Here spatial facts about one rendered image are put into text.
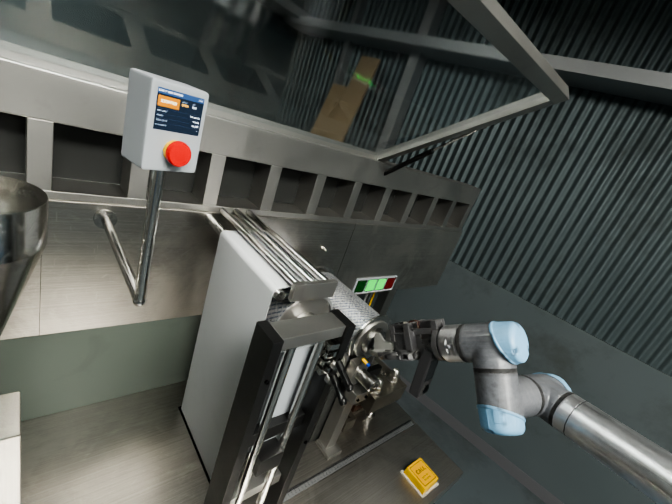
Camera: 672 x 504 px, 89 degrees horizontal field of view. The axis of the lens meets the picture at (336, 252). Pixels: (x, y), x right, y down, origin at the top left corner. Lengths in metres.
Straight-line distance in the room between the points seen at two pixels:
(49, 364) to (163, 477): 0.35
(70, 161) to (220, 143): 0.28
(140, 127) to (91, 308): 0.56
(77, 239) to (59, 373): 0.34
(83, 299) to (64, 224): 0.18
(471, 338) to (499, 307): 1.81
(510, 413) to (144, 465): 0.78
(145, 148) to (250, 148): 0.44
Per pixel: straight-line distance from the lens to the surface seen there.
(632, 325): 2.48
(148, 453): 1.03
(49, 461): 1.04
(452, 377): 2.78
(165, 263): 0.90
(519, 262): 2.46
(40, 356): 1.00
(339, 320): 0.58
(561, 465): 2.84
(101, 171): 0.87
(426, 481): 1.17
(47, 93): 0.76
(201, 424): 0.98
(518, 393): 0.73
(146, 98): 0.45
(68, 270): 0.87
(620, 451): 0.77
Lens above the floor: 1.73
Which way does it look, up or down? 20 degrees down
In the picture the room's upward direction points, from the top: 20 degrees clockwise
